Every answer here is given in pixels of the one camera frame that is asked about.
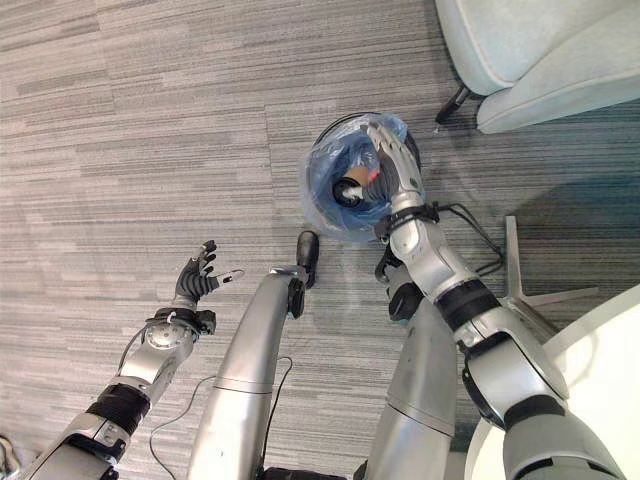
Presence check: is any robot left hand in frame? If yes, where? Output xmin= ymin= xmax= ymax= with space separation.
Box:
xmin=172 ymin=239 xmax=247 ymax=310

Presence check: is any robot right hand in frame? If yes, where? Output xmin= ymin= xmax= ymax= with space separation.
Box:
xmin=366 ymin=122 xmax=427 ymax=205

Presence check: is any blue plastic trash bag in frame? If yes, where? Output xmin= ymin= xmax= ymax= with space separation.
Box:
xmin=298 ymin=112 xmax=427 ymax=244

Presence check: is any small black trash bin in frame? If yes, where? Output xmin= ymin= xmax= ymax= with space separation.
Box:
xmin=309 ymin=112 xmax=422 ymax=240

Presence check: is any round white tea table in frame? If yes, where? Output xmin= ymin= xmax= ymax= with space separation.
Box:
xmin=462 ymin=284 xmax=640 ymax=480

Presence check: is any black armchair leg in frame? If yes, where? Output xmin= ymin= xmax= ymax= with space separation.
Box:
xmin=434 ymin=85 xmax=472 ymax=125

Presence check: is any robot left leg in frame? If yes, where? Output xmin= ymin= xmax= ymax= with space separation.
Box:
xmin=185 ymin=230 xmax=321 ymax=480

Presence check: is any robot leg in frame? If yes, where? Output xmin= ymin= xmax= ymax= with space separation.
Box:
xmin=185 ymin=230 xmax=321 ymax=480
xmin=353 ymin=259 xmax=459 ymax=480

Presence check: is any silver metal table base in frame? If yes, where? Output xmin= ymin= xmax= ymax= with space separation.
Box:
xmin=499 ymin=215 xmax=600 ymax=341

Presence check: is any light blue fabric armchair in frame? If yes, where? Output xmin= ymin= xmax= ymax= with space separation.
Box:
xmin=433 ymin=0 xmax=640 ymax=135

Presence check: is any robot right leg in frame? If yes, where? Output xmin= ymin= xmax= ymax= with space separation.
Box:
xmin=353 ymin=259 xmax=459 ymax=480

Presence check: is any thin black floor cable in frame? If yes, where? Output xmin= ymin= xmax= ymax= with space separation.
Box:
xmin=148 ymin=355 xmax=294 ymax=471

